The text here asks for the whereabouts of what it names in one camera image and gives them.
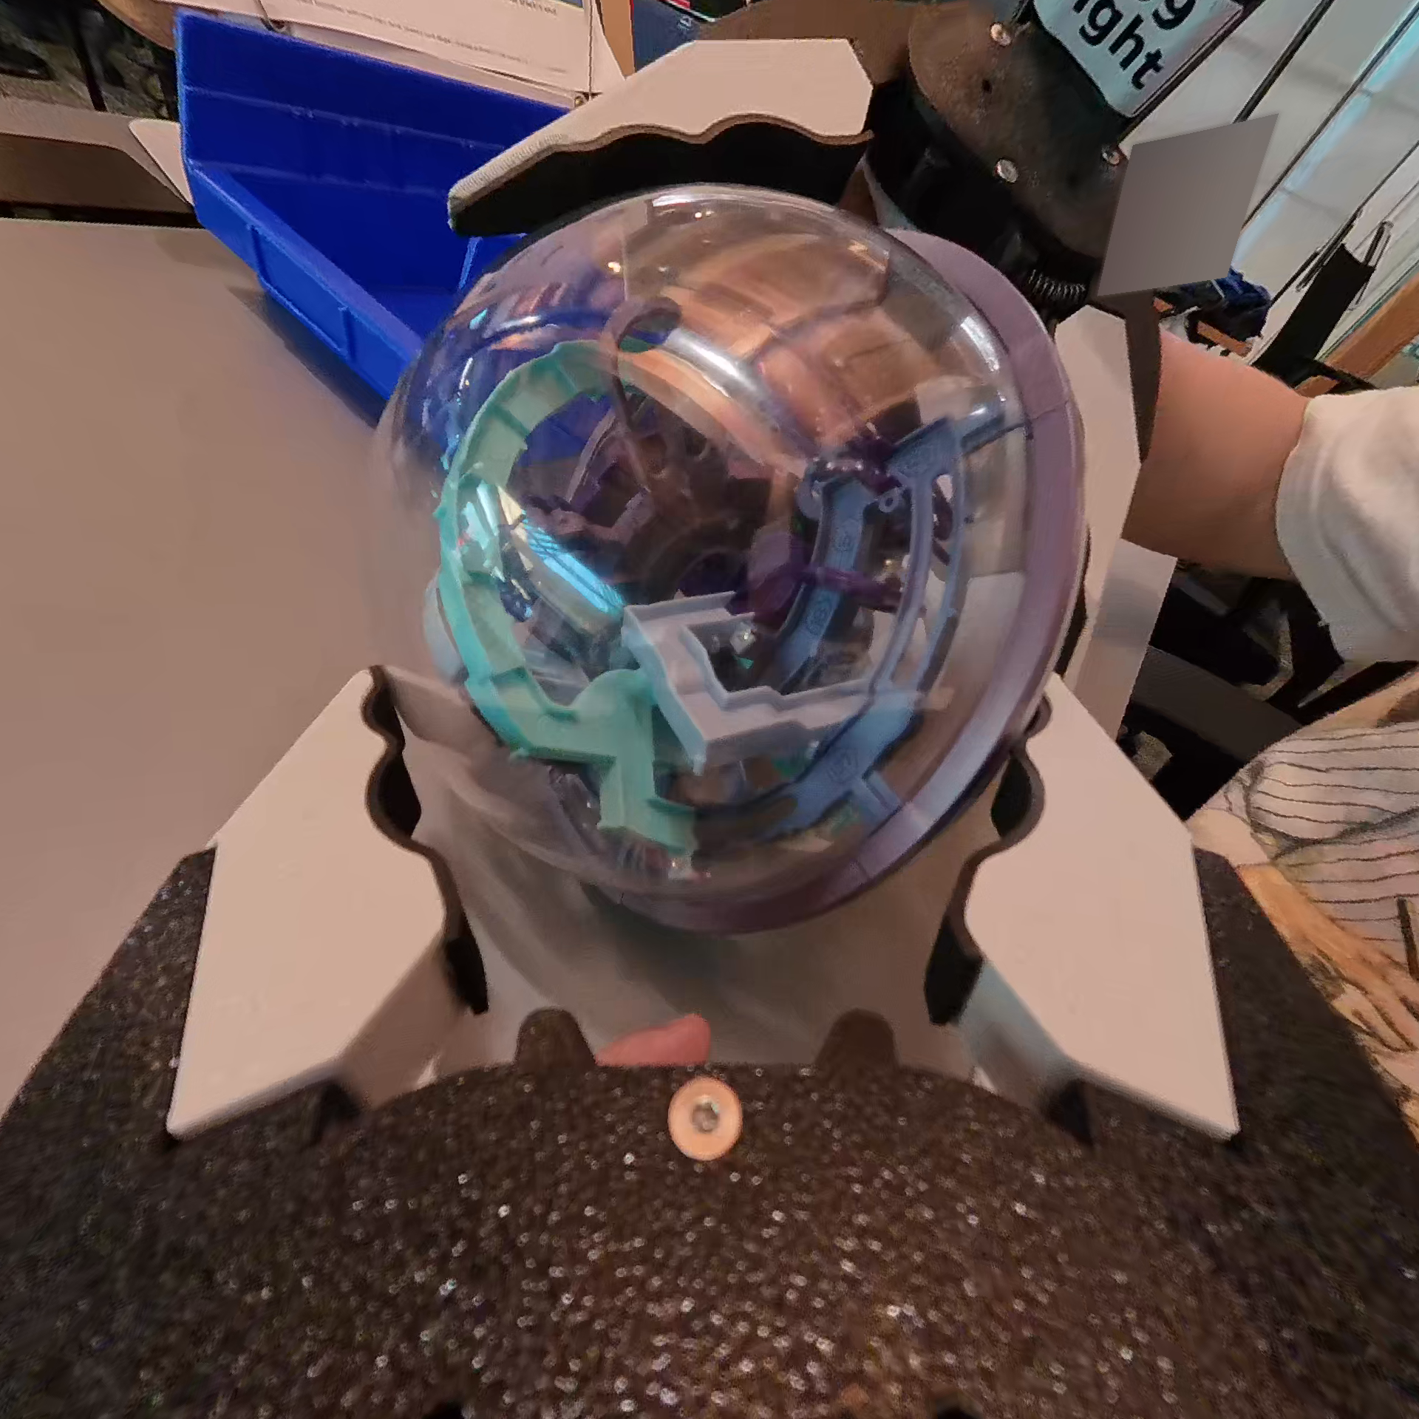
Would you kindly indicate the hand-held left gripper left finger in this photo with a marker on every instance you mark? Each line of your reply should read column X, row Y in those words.
column 312, row 952

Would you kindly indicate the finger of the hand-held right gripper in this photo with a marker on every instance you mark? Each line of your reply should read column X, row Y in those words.
column 1121, row 620
column 688, row 87

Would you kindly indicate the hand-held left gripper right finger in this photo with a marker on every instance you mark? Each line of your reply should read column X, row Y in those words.
column 1097, row 952

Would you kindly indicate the clear plastic maze ball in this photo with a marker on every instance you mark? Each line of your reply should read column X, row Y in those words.
column 721, row 498

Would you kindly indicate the person's right forearm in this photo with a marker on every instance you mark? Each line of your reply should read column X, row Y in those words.
column 1231, row 464

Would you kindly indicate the person's left hand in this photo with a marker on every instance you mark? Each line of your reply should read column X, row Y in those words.
column 660, row 1042

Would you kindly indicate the instruction sheet on cardboard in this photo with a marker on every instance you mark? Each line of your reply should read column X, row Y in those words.
column 616, row 27

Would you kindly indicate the black office chair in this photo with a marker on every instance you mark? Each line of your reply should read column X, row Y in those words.
column 1199, row 709

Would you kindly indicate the printed instruction sheet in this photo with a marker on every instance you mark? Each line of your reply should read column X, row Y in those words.
column 444, row 32

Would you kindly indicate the white printed t-shirt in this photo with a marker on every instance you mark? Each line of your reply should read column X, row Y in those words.
column 1364, row 510

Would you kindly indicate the blue plastic bin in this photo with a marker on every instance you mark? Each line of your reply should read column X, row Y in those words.
column 312, row 165

